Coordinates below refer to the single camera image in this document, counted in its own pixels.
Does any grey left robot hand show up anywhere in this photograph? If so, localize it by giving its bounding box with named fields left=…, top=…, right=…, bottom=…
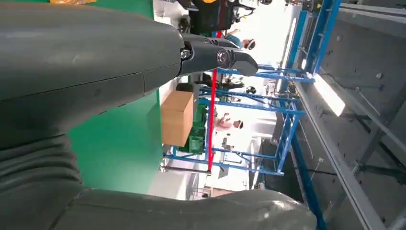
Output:
left=0, top=0, right=318, bottom=230

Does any yellow taped sheet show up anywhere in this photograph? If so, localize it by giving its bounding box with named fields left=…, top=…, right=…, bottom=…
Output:
left=49, top=0, right=97, bottom=5

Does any green table mat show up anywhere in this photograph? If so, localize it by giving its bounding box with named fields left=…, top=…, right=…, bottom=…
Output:
left=0, top=0, right=164, bottom=195

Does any cardboard box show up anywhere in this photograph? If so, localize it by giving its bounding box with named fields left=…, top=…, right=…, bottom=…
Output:
left=160, top=90, right=195, bottom=147

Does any black bag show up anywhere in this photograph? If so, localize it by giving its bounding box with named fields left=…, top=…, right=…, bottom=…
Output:
left=190, top=0, right=237, bottom=35

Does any green crate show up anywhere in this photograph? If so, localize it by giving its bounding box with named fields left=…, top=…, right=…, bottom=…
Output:
left=178, top=103, right=208, bottom=155

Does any red pole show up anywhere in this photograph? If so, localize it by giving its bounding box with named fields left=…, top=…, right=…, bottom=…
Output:
left=207, top=30, right=223, bottom=173

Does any person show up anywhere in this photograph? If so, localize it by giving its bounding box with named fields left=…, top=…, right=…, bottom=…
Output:
left=225, top=28, right=257, bottom=51
left=215, top=113, right=244, bottom=131

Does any white side table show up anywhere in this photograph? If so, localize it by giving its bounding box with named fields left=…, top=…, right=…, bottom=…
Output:
left=147, top=155, right=254, bottom=201

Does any blue shelf rack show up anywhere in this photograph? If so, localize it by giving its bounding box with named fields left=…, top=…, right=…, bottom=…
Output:
left=163, top=62, right=315, bottom=177

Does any white ceiling light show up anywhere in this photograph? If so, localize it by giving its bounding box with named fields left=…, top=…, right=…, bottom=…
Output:
left=312, top=73, right=346, bottom=117

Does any blue steel gantry frame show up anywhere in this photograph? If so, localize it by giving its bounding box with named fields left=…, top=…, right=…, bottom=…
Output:
left=279, top=0, right=342, bottom=230

